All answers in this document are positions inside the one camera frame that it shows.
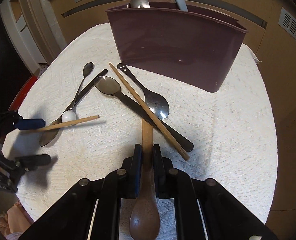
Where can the white textured towel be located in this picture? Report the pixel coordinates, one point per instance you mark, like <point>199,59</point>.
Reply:
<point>213,130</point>

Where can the red table rim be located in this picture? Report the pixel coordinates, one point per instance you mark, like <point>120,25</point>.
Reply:
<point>25,90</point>

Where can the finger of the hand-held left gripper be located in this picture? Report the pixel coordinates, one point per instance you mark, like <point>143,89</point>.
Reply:
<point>30,124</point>
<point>36,160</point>

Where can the pink clothing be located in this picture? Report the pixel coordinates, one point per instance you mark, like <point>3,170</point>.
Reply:
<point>15,215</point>

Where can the short grey vent grille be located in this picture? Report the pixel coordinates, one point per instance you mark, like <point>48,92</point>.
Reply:
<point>292,23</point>

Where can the maroon plastic utensil holder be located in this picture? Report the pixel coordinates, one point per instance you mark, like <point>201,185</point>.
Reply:
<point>175,42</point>

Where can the teaspoon with white ball end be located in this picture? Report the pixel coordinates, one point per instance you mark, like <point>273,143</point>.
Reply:
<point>68,116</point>

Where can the wooden chopstick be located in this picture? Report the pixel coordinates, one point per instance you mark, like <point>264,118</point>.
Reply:
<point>148,110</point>
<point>83,119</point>

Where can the white shelf unit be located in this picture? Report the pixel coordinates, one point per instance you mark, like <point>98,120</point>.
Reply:
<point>20,30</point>

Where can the metal utensil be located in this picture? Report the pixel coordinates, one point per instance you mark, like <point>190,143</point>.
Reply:
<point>139,2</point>

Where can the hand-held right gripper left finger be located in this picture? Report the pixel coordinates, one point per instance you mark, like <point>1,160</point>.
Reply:
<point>138,175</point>

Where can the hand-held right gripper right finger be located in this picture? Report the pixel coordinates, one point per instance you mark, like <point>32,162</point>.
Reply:
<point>158,170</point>

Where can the brown wooden spoon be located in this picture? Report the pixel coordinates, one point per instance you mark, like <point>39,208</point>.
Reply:
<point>145,217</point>

